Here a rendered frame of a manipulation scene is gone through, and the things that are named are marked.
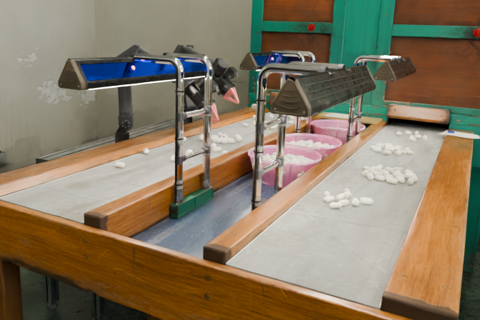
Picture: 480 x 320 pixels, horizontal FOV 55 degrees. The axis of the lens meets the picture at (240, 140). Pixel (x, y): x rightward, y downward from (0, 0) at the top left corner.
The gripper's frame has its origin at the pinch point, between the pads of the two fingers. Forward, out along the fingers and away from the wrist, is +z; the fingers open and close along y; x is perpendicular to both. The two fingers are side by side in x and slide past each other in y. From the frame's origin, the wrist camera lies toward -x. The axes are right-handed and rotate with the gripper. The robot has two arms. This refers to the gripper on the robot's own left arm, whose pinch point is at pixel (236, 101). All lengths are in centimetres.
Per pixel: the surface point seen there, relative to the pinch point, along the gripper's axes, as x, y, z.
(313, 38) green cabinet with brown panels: -38, 50, -5
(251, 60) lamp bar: -30.7, -28.8, 1.1
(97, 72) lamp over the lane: -31, -119, 2
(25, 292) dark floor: 107, -78, 6
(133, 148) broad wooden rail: 10, -75, 3
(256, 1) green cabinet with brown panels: -30, 49, -45
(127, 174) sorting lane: 1, -97, 16
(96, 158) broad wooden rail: 10, -94, 3
